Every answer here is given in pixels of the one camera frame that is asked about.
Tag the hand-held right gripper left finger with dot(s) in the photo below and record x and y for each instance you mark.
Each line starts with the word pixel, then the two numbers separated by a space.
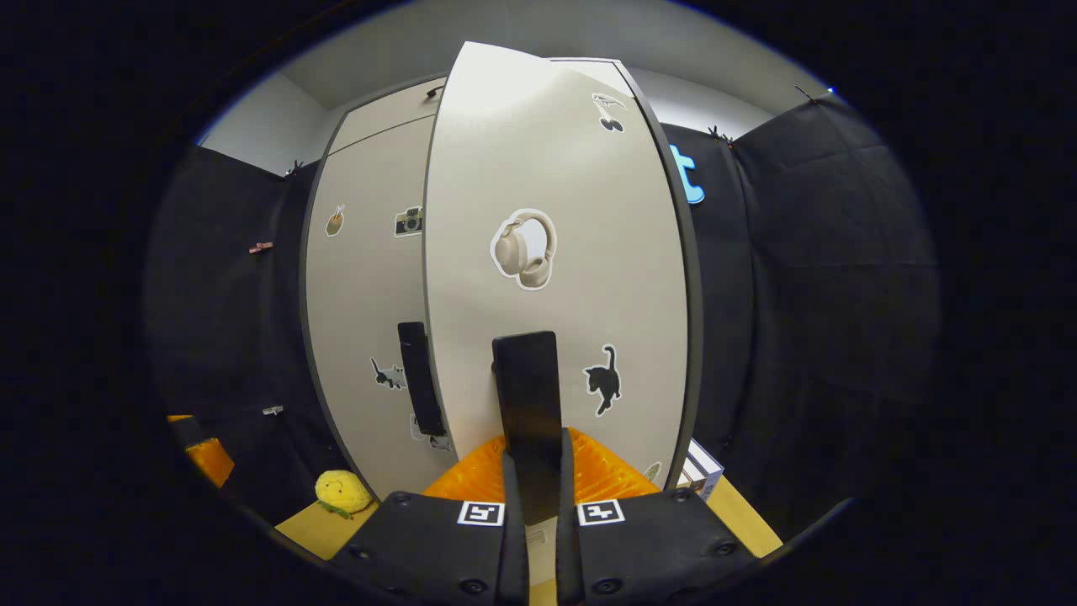
pixel 515 564

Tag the black backdrop cloth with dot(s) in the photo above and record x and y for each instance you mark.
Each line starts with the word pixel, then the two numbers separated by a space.
pixel 841 295

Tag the yellow plush toy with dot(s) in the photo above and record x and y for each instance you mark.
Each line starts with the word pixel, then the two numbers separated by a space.
pixel 343 492

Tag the white spine book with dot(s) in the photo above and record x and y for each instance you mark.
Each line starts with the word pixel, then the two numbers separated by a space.
pixel 694 473

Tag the beige cabinet drawer front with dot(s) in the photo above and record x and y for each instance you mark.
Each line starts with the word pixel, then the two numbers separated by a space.
pixel 379 118

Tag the pink and white book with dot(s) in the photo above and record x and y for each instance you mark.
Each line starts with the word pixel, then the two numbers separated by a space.
pixel 683 480

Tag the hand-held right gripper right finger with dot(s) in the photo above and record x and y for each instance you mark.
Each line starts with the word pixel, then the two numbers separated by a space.
pixel 568 564

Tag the double-door shoe cabinet frame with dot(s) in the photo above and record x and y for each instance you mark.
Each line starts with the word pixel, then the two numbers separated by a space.
pixel 695 286

